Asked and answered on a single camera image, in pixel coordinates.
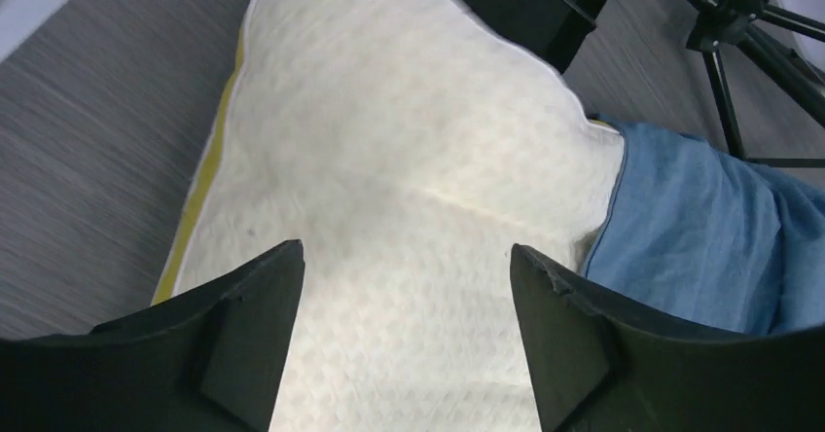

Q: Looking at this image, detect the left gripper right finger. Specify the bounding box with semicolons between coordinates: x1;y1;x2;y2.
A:
510;244;824;431

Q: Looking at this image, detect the white pillow with yellow band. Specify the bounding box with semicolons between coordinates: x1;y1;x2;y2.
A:
158;0;625;431

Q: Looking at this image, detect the blue pillowcase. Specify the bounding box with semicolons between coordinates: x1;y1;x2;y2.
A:
583;122;824;336

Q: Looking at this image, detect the black folding tripod stand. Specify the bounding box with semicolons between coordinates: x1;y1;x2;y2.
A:
686;0;824;169

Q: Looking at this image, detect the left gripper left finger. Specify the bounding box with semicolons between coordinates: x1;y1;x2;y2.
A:
1;240;305;431

